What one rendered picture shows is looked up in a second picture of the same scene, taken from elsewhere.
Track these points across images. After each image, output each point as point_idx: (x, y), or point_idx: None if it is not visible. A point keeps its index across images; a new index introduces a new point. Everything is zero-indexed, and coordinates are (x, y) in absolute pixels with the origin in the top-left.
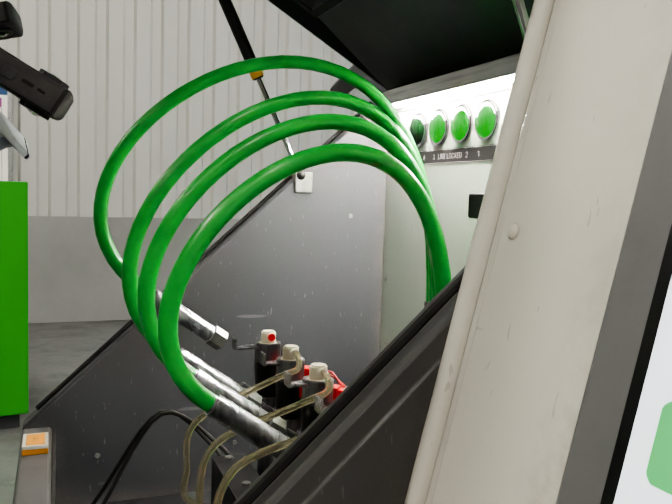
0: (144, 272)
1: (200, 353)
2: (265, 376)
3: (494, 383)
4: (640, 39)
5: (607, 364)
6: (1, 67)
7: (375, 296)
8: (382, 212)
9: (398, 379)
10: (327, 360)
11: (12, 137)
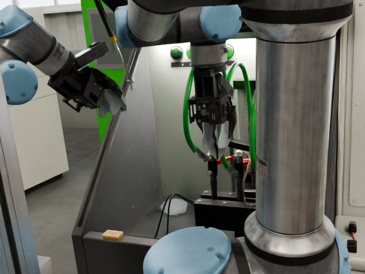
0: (253, 139)
1: (119, 174)
2: (215, 165)
3: (363, 137)
4: None
5: None
6: (228, 87)
7: (153, 125)
8: (151, 88)
9: (335, 144)
10: (147, 159)
11: (126, 103)
